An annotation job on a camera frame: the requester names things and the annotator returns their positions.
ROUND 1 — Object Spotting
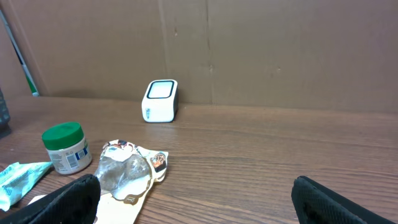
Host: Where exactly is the green lid white jar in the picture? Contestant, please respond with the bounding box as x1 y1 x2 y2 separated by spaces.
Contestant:
42 122 92 175

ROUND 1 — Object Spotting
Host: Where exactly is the beige clear snack pouch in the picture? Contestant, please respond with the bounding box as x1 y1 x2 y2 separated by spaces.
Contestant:
27 139 169 224

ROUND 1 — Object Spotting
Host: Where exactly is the white barcode scanner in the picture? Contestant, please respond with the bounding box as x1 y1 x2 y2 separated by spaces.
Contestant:
141 79 178 123

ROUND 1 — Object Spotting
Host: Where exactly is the teal white packet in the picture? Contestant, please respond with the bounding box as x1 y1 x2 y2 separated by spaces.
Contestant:
1 162 52 212

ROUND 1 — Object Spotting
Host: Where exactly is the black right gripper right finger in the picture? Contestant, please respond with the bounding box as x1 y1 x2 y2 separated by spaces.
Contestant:
291 176 392 224

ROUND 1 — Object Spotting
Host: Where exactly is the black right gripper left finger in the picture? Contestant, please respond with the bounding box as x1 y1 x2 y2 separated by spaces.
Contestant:
1 174 101 224

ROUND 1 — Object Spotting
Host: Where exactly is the white green strip behind cardboard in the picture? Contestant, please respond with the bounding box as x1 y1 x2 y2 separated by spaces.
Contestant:
1 11 40 96

